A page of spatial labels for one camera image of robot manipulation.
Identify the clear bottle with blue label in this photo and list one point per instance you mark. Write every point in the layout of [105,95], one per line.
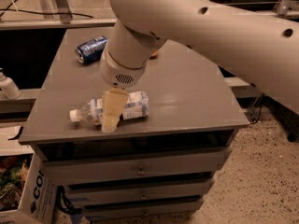
[137,106]

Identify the orange ball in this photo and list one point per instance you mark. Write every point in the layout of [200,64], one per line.
[154,54]

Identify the blue soda can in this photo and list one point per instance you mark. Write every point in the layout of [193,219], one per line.
[91,50]

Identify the top grey drawer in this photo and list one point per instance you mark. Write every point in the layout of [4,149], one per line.
[181,162]

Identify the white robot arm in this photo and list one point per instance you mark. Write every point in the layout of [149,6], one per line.
[261,50]

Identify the white cardboard box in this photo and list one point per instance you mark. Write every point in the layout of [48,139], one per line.
[27,194]

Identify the bottom grey drawer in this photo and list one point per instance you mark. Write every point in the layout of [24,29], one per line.
[142,208]

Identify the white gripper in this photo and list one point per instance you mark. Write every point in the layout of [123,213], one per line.
[116,73]

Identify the middle grey drawer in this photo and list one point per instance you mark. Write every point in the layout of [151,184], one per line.
[140,192]

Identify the white spray bottle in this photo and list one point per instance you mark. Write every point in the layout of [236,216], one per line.
[8,87]

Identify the grey drawer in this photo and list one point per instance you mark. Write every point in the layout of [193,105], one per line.
[142,208]
[181,162]
[140,192]

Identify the grey drawer cabinet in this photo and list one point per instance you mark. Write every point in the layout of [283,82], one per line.
[190,107]

